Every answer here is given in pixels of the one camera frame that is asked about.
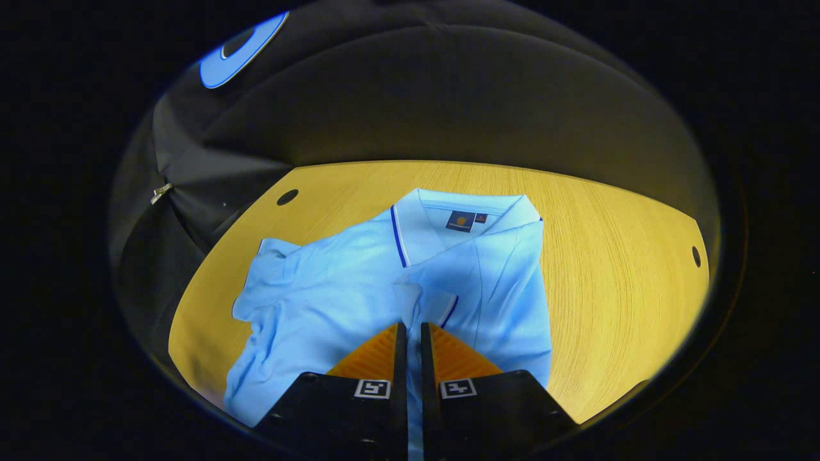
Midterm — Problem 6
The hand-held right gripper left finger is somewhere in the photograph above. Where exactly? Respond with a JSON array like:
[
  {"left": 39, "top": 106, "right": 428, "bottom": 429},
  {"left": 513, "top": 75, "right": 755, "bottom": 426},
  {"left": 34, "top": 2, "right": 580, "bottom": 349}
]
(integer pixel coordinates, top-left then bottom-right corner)
[{"left": 255, "top": 322, "right": 409, "bottom": 461}]

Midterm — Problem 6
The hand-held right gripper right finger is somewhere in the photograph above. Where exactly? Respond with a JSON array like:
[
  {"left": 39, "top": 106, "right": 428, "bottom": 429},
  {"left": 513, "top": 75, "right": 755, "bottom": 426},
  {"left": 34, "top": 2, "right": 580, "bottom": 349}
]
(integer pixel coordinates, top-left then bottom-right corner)
[{"left": 420, "top": 322, "right": 577, "bottom": 461}]

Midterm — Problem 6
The light blue T-shirt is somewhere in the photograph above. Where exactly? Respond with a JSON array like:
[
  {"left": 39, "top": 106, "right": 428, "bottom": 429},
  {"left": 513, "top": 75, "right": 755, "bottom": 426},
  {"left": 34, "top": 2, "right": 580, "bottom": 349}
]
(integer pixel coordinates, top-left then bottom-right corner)
[{"left": 221, "top": 188, "right": 553, "bottom": 461}]

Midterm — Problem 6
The black backdrop cloth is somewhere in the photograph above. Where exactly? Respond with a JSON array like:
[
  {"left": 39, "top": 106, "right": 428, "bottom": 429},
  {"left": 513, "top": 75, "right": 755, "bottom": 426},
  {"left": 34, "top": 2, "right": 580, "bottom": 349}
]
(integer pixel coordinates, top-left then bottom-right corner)
[{"left": 108, "top": 0, "right": 723, "bottom": 410}]

